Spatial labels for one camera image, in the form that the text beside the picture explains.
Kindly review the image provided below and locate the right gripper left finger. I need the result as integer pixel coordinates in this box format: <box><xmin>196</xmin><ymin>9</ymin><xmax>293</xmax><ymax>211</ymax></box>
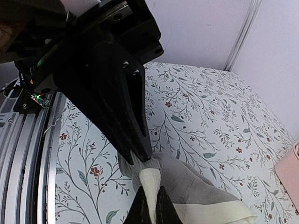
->
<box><xmin>125</xmin><ymin>186</ymin><xmax>151</xmax><ymax>224</ymax></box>

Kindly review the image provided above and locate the pink divided organizer box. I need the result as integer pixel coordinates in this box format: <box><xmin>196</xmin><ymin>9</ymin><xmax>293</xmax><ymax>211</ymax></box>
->
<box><xmin>275</xmin><ymin>141</ymin><xmax>299</xmax><ymax>210</ymax></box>

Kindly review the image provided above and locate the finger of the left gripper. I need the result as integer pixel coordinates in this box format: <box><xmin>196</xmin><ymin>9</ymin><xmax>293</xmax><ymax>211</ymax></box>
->
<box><xmin>95</xmin><ymin>42</ymin><xmax>152</xmax><ymax>161</ymax></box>

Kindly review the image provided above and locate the left aluminium frame post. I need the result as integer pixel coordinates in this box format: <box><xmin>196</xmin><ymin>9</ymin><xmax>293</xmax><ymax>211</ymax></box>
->
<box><xmin>223</xmin><ymin>0</ymin><xmax>262</xmax><ymax>71</ymax></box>

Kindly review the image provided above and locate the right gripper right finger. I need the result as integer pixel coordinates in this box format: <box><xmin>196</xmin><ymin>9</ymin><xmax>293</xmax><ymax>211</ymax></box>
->
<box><xmin>156</xmin><ymin>186</ymin><xmax>182</xmax><ymax>224</ymax></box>

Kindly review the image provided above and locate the floral table cloth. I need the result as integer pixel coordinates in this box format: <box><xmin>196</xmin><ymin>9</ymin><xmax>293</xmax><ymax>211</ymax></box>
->
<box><xmin>55</xmin><ymin>63</ymin><xmax>299</xmax><ymax>224</ymax></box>

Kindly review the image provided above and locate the grey underwear cream waistband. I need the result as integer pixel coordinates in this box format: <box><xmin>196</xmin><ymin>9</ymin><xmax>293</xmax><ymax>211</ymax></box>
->
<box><xmin>118</xmin><ymin>153</ymin><xmax>257</xmax><ymax>224</ymax></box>

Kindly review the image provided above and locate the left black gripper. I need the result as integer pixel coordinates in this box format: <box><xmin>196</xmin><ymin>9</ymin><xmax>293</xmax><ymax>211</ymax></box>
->
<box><xmin>7</xmin><ymin>0</ymin><xmax>164</xmax><ymax>165</ymax></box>

